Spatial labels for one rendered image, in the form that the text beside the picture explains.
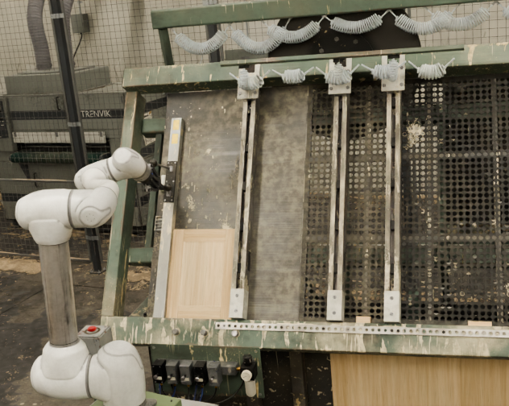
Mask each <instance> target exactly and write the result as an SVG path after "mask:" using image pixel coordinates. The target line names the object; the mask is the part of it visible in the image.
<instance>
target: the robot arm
mask: <svg viewBox="0 0 509 406"><path fill-rule="evenodd" d="M130 178H132V179H134V180H136V181H139V182H141V183H143V185H144V186H146V187H145V189H144V192H150V191H152V192H158V190H164V188H163V187H164V185H163V184H161V180H159V174H158V173H157V171H156V170H155V169H154V166H153V164H148V163H147V162H145V161H144V159H143V157H142V156H141V155H140V154H139V153H138V152H136V151H134V150H132V149H130V148H128V147H120V148H119V149H117V150H116V151H115V152H114V154H113V156H112V157H110V158H109V159H104V160H100V161H97V162H95V163H93V164H90V165H88V166H85V167H83V168H82V169H81V170H80V171H79V172H78V173H77V174H76V175H75V178H74V182H75V185H76V187H77V188H78V189H46V190H39V191H36V192H33V193H30V194H28V195H26V196H25V197H22V198H20V199H19V201H18V202H17V205H16V208H15V216H16V220H17V222H18V224H19V225H20V226H21V227H22V228H23V229H25V230H29V231H30V233H31V235H32V237H33V239H34V240H35V242H36V243H37V244H39V258H40V266H41V273H42V281H43V292H44V299H45V307H46V314H47V322H48V336H49V342H48V343H47V344H46V346H45V347H44V348H43V354H42V355H40V356H39V357H38V358H37V359H36V360H35V361H34V364H33V366H32V368H31V384H32V386H33V388H34V389H35V390H36V391H37V392H38V393H40V394H42V395H44V396H48V397H51V398H56V399H65V400H79V399H87V398H94V399H96V400H100V401H103V406H156V405H157V399H147V398H146V382H145V375H144V369H143V363H142V360H141V358H140V356H139V353H138V351H137V350H136V349H135V347H134V346H133V345H132V344H130V343H129V342H126V341H121V340H118V341H112V342H109V343H107V344H105V345H104V346H103V347H102V348H101V349H100V350H99V351H98V353H97V354H89V351H88V348H87V346H86V344H85V342H84V341H83V340H81V339H80V338H79V337H78V332H77V316H76V308H75V300H74V292H73V284H72V268H71V260H70V252H69V244H68V240H69V239H70V238H71V236H72V229H73V228H85V227H86V228H96V227H99V226H101V225H103V224H104V223H106V222H107V221H108V220H109V219H110V218H111V216H112V215H113V213H114V211H115V210H116V206H117V203H118V194H119V188H118V185H117V184H116V183H115V182H117V181H120V180H125V179H130ZM148 185H150V186H151V187H152V188H151V187H149V186H148Z"/></svg>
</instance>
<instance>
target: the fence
mask: <svg viewBox="0 0 509 406"><path fill-rule="evenodd" d="M174 120H180V124H179V130H173V122H174ZM183 133H184V120H183V119H182V118H172V125H171V134H170V143H169V152H168V161H177V169H176V187H175V196H174V202H164V203H163V220H162V229H161V237H160V246H159V262H158V271H157V280H156V289H155V305H154V314H153V317H166V308H167V298H168V281H169V272H170V262H171V253H172V236H173V230H174V229H175V224H176V206H177V197H178V188H179V178H180V161H181V152H182V142H183ZM172 134H178V142H177V143H173V144H172Z"/></svg>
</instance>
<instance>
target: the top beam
mask: <svg viewBox="0 0 509 406"><path fill-rule="evenodd" d="M453 58H454V59H455V60H454V61H453V62H452V63H451V64H449V65H448V66H447V67H446V70H445V71H446V74H444V77H448V76H462V75H476V74H490V73H509V42H505V43H482V44H471V45H464V51H453V52H430V53H417V54H406V55H405V60H406V63H405V79H408V78H421V76H422V74H421V76H420V77H418V76H419V73H417V70H418V69H416V68H415V67H413V66H412V65H411V64H409V63H408V61H410V62H412V63H413V64H414V65H415V66H416V67H417V68H418V67H421V65H422V64H423V65H425V64H426V65H427V64H429V65H434V64H437V63H439V64H440V65H442V64H443V65H444V66H446V65H447V64H448V63H449V62H450V61H451V60H452V59H453ZM358 64H360V65H359V66H358V67H357V68H356V69H355V70H354V71H353V72H352V75H351V76H352V80H351V82H354V81H380V79H376V77H375V79H374V78H373V75H372V74H371V71H370V70H369V69H367V68H365V67H363V66H361V64H364V65H365V66H367V67H368V68H372V69H374V68H375V65H377V66H378V64H379V65H381V66H382V57H381V56H370V57H358V58H352V68H351V71H352V70H353V69H354V68H355V67H356V66H357V65H358ZM312 67H314V69H313V70H311V71H310V72H308V73H307V74H305V80H304V81H303V82H302V83H299V84H298V83H297V84H289V83H288V84H287V83H285V84H284V83H283V80H282V76H280V75H279V74H277V73H275V72H272V69H273V70H275V71H276V72H278V73H281V74H284V72H285V70H295V69H298V68H299V69H300V70H301V71H303V72H304V73H305V72H307V71H308V70H309V69H311V68H312ZM316 67H318V68H319V69H320V70H321V71H322V72H324V73H327V74H328V72H329V60H310V61H298V62H286V63H274V64H261V65H260V76H261V77H263V76H264V75H265V74H266V73H267V71H268V70H270V72H269V73H268V74H267V75H266V76H265V77H264V78H263V82H264V84H263V86H262V87H272V86H285V85H312V84H326V83H325V80H326V79H325V75H324V74H322V73H321V72H320V71H318V70H317V69H316ZM229 73H232V74H233V75H234V76H236V77H237V78H238V74H239V68H238V66H226V67H221V65H220V62H214V63H203V64H180V65H168V66H156V67H144V68H125V69H124V71H123V78H122V87H123V88H124V90H125V91H129V90H136V91H139V92H140V93H141V94H149V93H175V92H189V91H203V90H217V89H237V88H238V81H237V80H236V79H235V78H234V77H232V76H231V75H230V74H229Z"/></svg>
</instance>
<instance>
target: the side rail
mask: <svg viewBox="0 0 509 406"><path fill-rule="evenodd" d="M145 105H146V99H145V98H144V97H143V96H142V95H140V94H139V93H138V91H136V92H126V102H125V109H124V117H123V124H122V137H121V145H120V147H128V148H130V149H132V150H134V151H136V152H138V153H139V154H140V151H141V142H142V135H143V134H142V133H141V129H142V120H143V119H144V112H145ZM116 184H117V185H118V188H119V194H118V203H117V206H116V210H115V211H114V213H113V217H112V224H111V231H110V244H109V252H108V259H107V267H106V281H105V287H104V295H103V302H102V310H101V315H102V316H110V317H113V316H116V317H123V312H124V304H125V296H126V282H127V273H128V266H129V263H128V262H127V259H128V250H129V247H130V243H131V235H132V227H133V220H134V205H135V197H136V189H137V181H136V180H134V179H132V178H130V179H125V180H120V181H117V182H116Z"/></svg>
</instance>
